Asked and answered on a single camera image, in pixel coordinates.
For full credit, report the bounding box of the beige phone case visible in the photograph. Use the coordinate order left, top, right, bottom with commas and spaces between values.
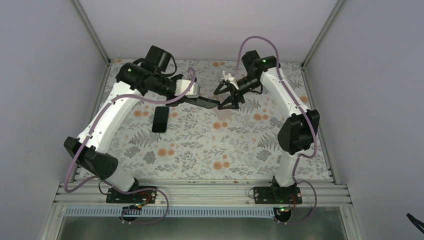
213, 108, 233, 121

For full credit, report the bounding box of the black phone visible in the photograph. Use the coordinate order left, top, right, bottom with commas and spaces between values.
184, 96, 221, 109

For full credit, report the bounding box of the black smartphone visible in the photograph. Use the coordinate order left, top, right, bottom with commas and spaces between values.
151, 106, 169, 133

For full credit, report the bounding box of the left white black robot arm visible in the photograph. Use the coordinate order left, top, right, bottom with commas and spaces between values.
64, 45, 196, 203

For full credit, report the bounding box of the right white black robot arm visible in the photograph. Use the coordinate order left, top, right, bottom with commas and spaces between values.
213, 50, 320, 204

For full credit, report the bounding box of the floral patterned table mat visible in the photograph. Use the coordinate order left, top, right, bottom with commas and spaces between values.
107, 60, 331, 181

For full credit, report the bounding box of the black object at edge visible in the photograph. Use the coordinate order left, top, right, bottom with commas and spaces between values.
406, 213, 424, 233

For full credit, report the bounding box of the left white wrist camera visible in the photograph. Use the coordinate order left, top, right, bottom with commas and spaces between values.
175, 79, 202, 99

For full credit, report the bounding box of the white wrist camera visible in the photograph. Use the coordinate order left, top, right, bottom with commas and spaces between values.
222, 70, 239, 90
175, 79, 202, 99

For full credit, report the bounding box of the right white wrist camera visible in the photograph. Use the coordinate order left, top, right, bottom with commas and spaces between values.
222, 70, 239, 90

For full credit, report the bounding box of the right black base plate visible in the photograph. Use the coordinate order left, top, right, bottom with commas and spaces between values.
252, 185, 303, 205

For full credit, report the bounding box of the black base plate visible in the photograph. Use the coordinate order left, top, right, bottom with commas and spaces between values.
252, 185, 303, 205
105, 186, 157, 205

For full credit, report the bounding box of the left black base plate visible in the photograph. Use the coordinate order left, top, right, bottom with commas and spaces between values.
105, 186, 157, 205

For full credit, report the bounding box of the aluminium rail frame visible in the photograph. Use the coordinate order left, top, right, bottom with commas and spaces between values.
41, 179, 363, 240

